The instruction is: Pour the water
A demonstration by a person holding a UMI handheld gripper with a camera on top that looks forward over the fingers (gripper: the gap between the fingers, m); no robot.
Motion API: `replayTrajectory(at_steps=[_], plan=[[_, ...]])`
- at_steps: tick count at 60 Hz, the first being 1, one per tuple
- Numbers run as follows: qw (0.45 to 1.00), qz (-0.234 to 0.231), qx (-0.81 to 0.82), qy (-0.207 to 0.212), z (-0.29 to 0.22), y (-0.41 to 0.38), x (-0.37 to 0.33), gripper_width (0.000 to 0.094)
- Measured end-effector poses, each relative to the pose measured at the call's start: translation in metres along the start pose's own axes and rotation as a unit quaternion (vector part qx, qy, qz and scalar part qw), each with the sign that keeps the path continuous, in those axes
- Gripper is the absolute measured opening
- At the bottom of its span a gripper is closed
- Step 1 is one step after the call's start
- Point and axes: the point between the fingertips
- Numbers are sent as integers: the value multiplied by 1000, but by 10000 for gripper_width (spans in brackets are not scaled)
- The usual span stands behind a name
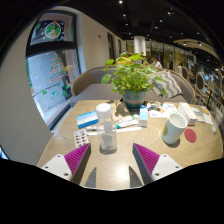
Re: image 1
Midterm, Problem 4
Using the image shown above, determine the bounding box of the group of round-backed chairs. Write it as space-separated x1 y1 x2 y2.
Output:
179 64 224 111

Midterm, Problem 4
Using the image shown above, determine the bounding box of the group of ceiling lights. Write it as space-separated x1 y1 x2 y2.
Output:
116 0 208 38

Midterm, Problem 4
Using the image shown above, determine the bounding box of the small light blue carton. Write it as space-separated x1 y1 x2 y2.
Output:
138 105 150 128

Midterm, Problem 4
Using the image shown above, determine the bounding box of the white cylindrical column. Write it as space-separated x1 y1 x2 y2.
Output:
133 35 147 56

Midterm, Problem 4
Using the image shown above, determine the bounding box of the printed paper leaflet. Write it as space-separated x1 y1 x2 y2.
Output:
148 102 180 119

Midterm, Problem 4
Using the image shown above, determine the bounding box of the white tube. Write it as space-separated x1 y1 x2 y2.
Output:
115 114 140 129

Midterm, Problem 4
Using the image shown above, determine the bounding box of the white paper napkin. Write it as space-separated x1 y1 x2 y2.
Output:
202 113 214 126

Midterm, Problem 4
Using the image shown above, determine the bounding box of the person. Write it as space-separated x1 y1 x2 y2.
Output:
115 54 134 67
149 55 164 70

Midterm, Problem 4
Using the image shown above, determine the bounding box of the flat round red coaster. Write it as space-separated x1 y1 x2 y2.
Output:
183 128 198 144

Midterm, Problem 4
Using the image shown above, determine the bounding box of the flat blue box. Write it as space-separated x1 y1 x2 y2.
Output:
76 110 100 130

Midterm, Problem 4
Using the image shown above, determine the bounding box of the grey curved sofa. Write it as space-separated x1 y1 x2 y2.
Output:
69 65 197 108

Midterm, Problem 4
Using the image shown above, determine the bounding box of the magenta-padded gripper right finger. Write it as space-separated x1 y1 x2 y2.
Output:
132 143 184 185

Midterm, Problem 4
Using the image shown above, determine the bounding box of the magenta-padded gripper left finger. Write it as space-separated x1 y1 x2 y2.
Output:
40 143 92 185

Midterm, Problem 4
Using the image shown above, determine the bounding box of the small white and blue box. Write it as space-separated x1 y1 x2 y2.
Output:
190 106 203 117

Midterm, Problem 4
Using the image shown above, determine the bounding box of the green potted plant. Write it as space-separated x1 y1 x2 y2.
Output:
101 52 168 109

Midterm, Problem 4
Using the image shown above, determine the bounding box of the clear plastic bottle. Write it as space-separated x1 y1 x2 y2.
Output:
95 102 119 153

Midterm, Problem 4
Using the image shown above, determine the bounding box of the white ceramic mug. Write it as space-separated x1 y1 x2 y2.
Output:
161 112 189 145

